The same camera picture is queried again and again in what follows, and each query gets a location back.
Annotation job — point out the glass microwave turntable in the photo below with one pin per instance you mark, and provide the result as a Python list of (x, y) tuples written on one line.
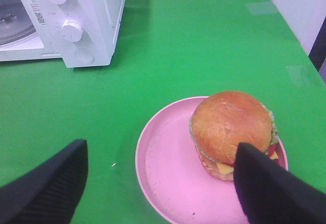
[(15, 23)]

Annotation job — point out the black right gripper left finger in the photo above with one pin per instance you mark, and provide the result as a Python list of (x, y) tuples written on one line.
[(51, 192)]

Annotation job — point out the clear tape patch right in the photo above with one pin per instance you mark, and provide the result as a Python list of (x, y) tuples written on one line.
[(261, 8)]

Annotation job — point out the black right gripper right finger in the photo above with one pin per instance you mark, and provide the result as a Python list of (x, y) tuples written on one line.
[(270, 194)]

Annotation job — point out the round microwave door button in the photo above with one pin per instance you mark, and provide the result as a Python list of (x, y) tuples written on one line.
[(84, 55)]

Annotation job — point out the white microwave oven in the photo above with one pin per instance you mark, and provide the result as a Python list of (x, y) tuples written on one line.
[(100, 19)]

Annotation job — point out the clear tape patch far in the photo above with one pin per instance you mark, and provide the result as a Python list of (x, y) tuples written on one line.
[(303, 75)]

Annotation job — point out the burger with lettuce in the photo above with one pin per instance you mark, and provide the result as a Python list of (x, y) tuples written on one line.
[(225, 119)]

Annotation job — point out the clear tape patch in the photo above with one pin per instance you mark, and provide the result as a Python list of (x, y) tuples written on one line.
[(303, 75), (261, 8)]

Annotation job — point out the pink round plate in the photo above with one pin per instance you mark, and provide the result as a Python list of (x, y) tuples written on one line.
[(172, 177)]

